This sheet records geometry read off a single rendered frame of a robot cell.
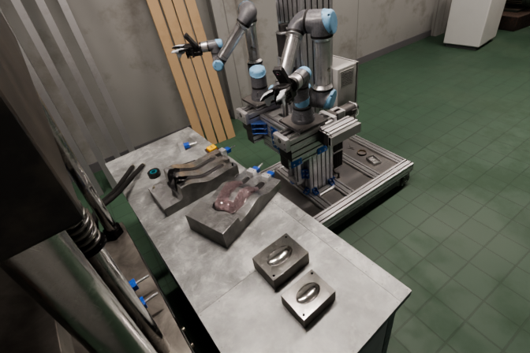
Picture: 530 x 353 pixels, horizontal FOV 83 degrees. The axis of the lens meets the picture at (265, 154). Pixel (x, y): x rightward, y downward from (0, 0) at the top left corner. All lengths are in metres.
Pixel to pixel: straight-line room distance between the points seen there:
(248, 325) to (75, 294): 0.98
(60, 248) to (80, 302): 0.08
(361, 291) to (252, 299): 0.44
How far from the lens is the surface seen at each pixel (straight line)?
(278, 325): 1.32
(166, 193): 1.88
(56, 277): 0.40
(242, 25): 2.13
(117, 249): 1.82
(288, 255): 1.41
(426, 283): 2.44
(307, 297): 1.32
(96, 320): 0.46
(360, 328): 1.32
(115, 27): 3.74
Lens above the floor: 1.99
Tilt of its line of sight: 35 degrees down
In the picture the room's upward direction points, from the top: 9 degrees counter-clockwise
